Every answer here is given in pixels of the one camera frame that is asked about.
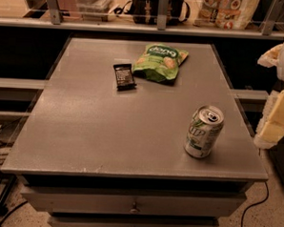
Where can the grey drawer cabinet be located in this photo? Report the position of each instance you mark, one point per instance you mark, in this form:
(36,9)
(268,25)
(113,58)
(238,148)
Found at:
(88,152)

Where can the colourful snack bag on shelf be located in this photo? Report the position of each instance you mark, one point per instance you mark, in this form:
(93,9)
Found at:
(225,14)

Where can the round metal drawer knob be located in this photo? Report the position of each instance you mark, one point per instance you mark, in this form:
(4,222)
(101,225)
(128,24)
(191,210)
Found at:
(134,210)

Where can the black rxbar chocolate bar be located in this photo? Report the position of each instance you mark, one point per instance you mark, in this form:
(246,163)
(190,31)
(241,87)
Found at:
(124,77)

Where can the grey metal shelf rail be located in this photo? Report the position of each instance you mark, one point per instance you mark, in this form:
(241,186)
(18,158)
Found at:
(64,15)

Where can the silver green 7up can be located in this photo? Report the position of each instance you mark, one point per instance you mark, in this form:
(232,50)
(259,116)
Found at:
(206,124)

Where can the green dang chips bag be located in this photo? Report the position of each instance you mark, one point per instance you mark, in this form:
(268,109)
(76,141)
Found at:
(159,63)

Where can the clear plastic container stack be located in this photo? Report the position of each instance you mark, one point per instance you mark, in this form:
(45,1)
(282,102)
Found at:
(94,9)

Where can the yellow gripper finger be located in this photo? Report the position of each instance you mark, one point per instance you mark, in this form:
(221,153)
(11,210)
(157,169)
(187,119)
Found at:
(270,57)
(270,128)

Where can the black backpack on shelf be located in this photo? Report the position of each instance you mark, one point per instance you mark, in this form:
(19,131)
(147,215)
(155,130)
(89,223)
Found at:
(146,11)

